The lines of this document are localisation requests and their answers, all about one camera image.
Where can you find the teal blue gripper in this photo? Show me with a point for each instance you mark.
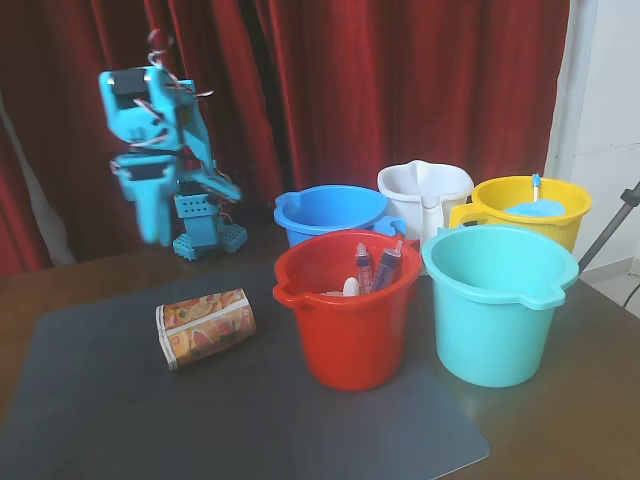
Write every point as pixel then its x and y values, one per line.
pixel 148 192

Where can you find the fruit print paper cup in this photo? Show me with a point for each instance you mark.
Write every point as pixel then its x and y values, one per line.
pixel 210 325

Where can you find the teal blue robot arm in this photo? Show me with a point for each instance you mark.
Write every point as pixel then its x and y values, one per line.
pixel 135 117

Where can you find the blue plastic bucket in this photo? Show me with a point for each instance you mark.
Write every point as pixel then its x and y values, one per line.
pixel 325 210

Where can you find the dark grey table mat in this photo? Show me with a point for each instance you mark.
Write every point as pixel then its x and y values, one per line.
pixel 100 400

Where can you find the small white plastic piece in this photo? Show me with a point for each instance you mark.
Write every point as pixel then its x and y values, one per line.
pixel 351 286

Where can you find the red plastic bucket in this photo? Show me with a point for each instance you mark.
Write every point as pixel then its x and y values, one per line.
pixel 350 345

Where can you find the white plastic bucket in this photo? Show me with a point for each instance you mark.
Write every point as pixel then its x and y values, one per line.
pixel 405 200

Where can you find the dark red curtain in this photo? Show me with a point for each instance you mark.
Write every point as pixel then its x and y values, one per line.
pixel 400 75

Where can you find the turquoise plastic bucket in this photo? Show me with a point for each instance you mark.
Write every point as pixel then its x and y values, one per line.
pixel 490 340

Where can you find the light blue crumpled glove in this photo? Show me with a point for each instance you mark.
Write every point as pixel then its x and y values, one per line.
pixel 535 208

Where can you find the blue capped pen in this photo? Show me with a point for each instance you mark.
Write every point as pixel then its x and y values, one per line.
pixel 535 190

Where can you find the yellow plastic bucket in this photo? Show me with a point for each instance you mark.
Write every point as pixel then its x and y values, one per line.
pixel 575 225

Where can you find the grey tripod leg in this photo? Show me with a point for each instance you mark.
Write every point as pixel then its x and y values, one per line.
pixel 612 225

